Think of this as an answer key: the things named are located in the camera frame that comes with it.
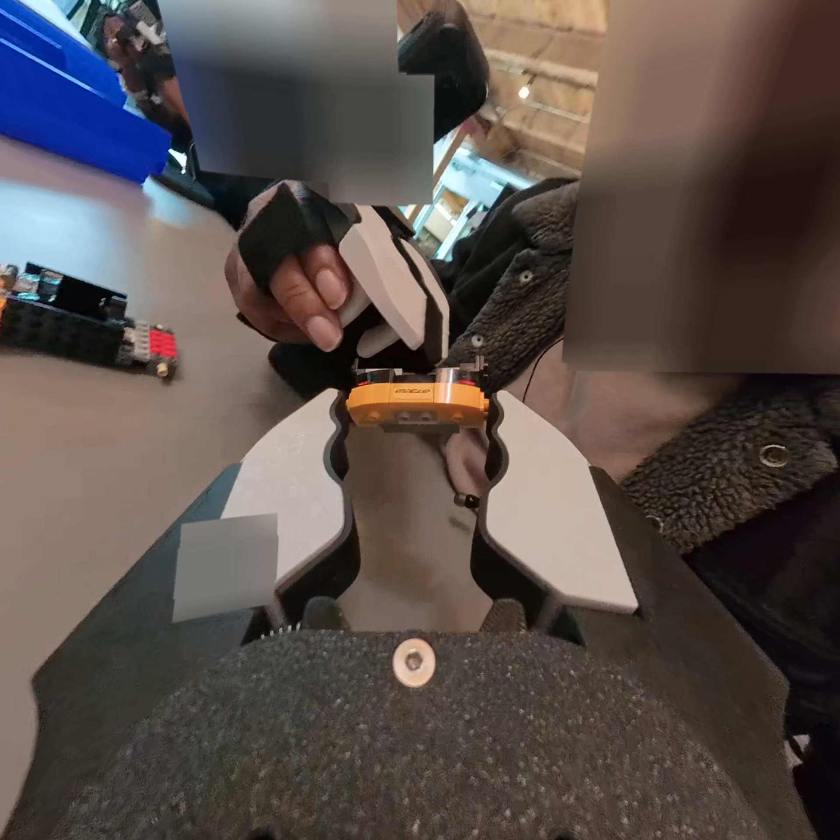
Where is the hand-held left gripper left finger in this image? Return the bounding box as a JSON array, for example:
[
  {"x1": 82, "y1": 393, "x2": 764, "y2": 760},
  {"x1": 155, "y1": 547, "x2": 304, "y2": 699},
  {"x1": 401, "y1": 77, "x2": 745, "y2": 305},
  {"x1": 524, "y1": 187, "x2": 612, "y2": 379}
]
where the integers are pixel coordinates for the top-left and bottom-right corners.
[{"x1": 225, "y1": 390, "x2": 361, "y2": 595}]

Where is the blue plastic bin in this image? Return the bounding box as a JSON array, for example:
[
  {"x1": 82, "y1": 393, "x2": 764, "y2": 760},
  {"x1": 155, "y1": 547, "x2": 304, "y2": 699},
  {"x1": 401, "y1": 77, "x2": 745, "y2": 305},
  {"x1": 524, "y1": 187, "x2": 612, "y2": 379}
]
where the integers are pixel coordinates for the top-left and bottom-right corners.
[{"x1": 0, "y1": 0, "x2": 173, "y2": 183}]

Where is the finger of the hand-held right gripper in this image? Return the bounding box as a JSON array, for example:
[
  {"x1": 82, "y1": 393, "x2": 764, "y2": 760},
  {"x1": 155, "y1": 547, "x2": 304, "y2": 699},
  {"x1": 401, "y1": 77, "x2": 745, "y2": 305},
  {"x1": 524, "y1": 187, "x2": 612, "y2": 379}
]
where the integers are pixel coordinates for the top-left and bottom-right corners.
[
  {"x1": 336, "y1": 203, "x2": 435, "y2": 360},
  {"x1": 394, "y1": 239, "x2": 452, "y2": 368}
]

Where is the person's right hand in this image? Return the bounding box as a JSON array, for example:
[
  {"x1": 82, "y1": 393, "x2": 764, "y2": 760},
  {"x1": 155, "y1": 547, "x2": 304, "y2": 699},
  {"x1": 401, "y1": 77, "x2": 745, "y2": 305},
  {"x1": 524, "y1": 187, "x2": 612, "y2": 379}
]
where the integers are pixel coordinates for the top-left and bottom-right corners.
[{"x1": 225, "y1": 244, "x2": 350, "y2": 353}]

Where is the pale pink hoodie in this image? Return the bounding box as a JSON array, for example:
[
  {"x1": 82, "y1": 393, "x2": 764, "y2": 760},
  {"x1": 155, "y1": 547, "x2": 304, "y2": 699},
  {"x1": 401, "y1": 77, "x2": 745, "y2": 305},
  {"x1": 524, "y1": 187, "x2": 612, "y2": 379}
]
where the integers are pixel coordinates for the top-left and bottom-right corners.
[{"x1": 341, "y1": 338, "x2": 746, "y2": 632}]

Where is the orange lego bumper assembly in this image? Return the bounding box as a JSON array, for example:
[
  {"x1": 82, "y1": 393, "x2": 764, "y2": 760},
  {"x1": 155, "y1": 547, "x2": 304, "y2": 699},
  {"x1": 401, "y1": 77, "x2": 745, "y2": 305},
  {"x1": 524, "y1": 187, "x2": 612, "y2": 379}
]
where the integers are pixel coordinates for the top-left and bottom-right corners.
[{"x1": 346, "y1": 357, "x2": 491, "y2": 435}]

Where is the black lego car chassis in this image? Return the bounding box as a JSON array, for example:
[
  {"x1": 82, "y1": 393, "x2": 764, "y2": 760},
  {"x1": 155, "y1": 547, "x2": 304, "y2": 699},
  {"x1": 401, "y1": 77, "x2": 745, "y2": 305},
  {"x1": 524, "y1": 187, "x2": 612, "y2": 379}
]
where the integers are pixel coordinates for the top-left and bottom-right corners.
[{"x1": 0, "y1": 261, "x2": 179, "y2": 383}]

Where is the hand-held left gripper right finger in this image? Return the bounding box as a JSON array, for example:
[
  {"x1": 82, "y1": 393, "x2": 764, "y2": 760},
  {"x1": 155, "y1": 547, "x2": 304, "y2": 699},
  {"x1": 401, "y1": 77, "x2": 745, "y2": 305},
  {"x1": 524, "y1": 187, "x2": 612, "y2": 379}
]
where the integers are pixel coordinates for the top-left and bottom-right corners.
[{"x1": 472, "y1": 391, "x2": 640, "y2": 616}]

